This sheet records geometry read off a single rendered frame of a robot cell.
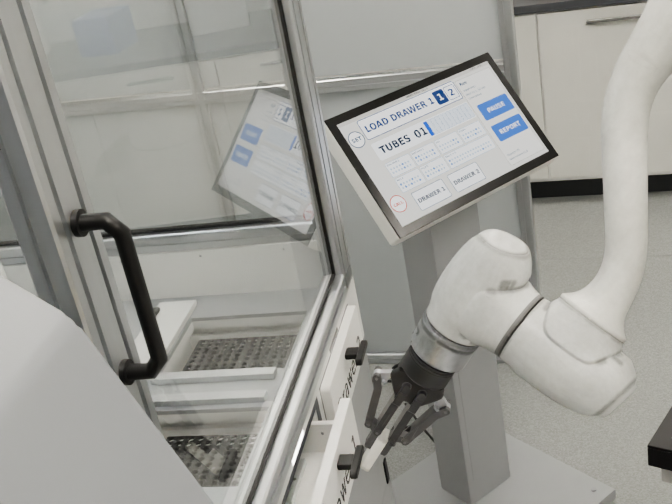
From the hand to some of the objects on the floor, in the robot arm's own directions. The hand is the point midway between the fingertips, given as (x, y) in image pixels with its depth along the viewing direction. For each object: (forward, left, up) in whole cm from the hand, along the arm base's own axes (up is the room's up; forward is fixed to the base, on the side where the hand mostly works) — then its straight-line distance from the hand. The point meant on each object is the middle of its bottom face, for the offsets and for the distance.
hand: (374, 449), depth 150 cm
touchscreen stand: (+20, -96, -88) cm, 132 cm away
